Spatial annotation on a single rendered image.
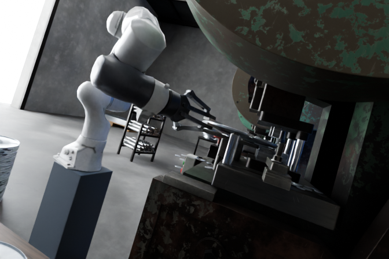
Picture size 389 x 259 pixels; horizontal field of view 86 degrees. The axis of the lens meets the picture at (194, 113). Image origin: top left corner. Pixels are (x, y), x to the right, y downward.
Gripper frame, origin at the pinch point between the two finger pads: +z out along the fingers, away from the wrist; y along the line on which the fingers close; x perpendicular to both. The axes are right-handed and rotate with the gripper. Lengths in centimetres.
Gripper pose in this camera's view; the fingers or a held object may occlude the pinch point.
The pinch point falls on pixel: (212, 123)
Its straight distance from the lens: 69.5
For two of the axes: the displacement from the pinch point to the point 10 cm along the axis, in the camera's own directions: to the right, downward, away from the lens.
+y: 3.5, -9.3, 1.0
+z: 7.4, 3.4, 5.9
